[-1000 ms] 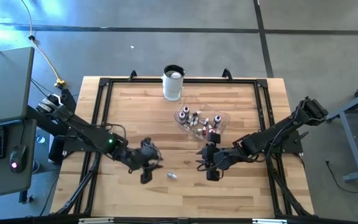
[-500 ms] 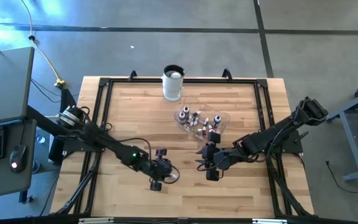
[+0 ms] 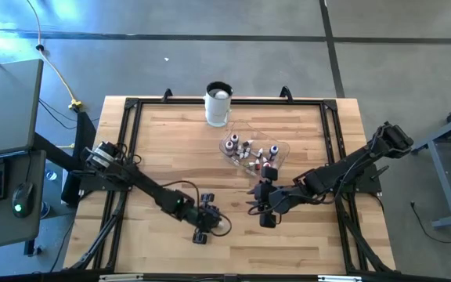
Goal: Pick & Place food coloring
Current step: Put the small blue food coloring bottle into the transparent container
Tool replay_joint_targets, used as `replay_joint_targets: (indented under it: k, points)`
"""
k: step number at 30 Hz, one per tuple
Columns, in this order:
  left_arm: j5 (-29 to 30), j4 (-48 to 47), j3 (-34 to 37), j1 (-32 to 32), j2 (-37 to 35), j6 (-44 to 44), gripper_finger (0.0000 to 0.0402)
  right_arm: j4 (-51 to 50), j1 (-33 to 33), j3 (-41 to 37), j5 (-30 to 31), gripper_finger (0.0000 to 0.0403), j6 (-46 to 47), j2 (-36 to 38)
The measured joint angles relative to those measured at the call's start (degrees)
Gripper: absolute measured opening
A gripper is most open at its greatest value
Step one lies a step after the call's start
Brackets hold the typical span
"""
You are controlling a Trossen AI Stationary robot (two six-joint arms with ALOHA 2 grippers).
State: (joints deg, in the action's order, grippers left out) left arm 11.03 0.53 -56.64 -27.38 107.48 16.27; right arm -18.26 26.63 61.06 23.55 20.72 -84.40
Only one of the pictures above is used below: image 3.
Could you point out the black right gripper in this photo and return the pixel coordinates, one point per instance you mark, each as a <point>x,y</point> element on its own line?
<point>272,197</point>

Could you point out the large black food coloring bottle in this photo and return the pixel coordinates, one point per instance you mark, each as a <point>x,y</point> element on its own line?
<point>229,146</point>

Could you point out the dark grey desk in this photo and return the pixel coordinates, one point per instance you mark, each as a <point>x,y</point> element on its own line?
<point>10,235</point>

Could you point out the black box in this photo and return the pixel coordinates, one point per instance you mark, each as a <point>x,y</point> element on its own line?
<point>71,188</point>

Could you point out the silver metal bracket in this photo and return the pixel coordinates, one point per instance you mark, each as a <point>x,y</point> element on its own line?
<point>120,278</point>
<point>339,279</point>

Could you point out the clear plastic bin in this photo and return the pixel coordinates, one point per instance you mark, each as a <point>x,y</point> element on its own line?
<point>255,137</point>

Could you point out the white ball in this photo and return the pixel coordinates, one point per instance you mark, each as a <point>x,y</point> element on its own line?
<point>221,94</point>

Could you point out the small brown food coloring bottle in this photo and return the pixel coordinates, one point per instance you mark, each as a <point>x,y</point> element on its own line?
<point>247,143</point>

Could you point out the large red food coloring bottle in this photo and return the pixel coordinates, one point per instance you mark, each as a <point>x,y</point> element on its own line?
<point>266,165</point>

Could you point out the grey blue table frame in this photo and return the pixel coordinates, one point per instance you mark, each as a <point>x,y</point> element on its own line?
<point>444,184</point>

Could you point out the white cylindrical cup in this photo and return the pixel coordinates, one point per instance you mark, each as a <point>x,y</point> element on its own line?
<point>217,111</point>

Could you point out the black aluminium table frame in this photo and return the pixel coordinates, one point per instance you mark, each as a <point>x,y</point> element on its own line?
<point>170,101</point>

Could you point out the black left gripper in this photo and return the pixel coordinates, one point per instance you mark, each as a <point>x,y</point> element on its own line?
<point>204,219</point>

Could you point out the black desk leg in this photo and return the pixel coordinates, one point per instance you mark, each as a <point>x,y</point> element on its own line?
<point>86,129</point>

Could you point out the large purple food coloring bottle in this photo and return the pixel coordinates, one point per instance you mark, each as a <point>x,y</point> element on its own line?
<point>234,139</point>

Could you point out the black computer mouse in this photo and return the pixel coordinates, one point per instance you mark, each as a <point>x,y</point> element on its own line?
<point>22,197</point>

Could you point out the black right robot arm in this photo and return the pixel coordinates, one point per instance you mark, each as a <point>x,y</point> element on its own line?
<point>351,164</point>

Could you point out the small maroon food coloring bottle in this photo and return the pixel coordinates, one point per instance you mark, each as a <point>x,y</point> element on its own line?
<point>257,165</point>

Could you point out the large blue food coloring bottle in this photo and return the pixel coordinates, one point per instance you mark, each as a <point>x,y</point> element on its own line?
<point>273,150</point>

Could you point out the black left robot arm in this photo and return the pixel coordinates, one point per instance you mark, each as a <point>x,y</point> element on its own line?
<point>143,184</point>

